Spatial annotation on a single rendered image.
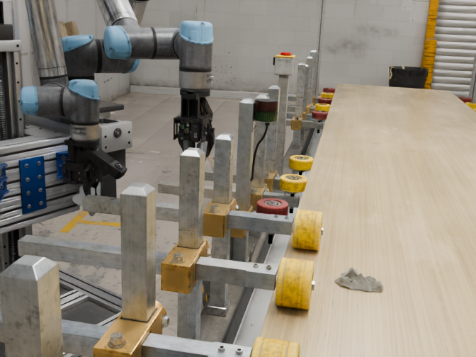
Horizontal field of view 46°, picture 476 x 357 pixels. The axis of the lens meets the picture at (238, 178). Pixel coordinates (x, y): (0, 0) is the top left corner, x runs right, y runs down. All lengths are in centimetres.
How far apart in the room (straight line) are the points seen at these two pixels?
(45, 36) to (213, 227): 74
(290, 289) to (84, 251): 36
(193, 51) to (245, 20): 809
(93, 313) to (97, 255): 134
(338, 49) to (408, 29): 110
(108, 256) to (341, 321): 41
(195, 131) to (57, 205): 80
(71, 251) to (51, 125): 109
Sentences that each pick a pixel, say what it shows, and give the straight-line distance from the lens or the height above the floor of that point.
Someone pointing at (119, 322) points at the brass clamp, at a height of 97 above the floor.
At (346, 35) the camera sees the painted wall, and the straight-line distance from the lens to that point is 938.
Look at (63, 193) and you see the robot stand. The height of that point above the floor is 76.
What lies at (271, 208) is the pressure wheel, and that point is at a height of 91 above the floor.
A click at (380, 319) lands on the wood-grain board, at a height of 90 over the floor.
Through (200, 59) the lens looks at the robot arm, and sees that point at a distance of 130.
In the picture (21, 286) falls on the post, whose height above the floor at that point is 114.
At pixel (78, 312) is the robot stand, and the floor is 21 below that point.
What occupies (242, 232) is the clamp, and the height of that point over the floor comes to 84.
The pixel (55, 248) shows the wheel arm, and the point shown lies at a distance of 105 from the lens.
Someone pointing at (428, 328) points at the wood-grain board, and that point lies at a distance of 97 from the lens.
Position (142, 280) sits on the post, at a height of 103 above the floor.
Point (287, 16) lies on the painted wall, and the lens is 935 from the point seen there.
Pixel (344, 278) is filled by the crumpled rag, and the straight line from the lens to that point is 105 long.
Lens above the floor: 137
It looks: 16 degrees down
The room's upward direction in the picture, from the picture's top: 3 degrees clockwise
